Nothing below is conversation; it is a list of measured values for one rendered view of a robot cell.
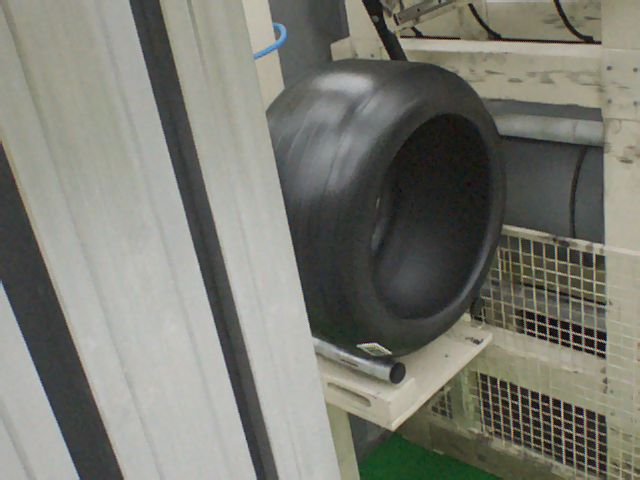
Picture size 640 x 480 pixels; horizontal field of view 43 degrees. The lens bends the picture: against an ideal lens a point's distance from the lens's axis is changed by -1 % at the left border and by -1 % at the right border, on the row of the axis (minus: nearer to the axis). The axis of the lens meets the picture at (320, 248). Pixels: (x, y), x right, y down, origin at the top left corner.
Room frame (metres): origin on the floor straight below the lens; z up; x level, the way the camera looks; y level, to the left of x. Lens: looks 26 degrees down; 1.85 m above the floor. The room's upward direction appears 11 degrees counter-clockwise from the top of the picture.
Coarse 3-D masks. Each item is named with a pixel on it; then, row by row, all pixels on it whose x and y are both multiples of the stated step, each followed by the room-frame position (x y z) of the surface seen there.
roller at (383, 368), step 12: (324, 348) 1.43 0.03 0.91; (336, 348) 1.41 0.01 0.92; (336, 360) 1.40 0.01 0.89; (348, 360) 1.37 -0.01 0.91; (360, 360) 1.35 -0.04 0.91; (372, 360) 1.34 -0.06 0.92; (384, 360) 1.33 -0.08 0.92; (372, 372) 1.33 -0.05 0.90; (384, 372) 1.31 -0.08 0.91; (396, 372) 1.30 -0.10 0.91
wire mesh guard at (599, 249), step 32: (544, 256) 1.58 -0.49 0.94; (608, 256) 1.46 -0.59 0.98; (480, 288) 1.71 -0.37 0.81; (576, 288) 1.53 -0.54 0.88; (608, 320) 1.47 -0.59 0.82; (608, 352) 1.47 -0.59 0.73; (544, 384) 1.59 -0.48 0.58; (608, 384) 1.47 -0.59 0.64; (416, 416) 1.90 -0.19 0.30; (608, 416) 1.47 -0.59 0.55; (512, 448) 1.67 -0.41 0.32; (544, 448) 1.60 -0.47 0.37; (608, 448) 1.47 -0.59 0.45
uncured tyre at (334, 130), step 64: (384, 64) 1.47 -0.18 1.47; (320, 128) 1.33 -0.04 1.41; (384, 128) 1.31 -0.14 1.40; (448, 128) 1.66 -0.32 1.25; (320, 192) 1.25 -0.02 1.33; (384, 192) 1.72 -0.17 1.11; (448, 192) 1.67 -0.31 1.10; (320, 256) 1.22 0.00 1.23; (384, 256) 1.66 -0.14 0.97; (448, 256) 1.59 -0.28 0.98; (320, 320) 1.25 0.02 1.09; (384, 320) 1.25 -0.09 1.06; (448, 320) 1.38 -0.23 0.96
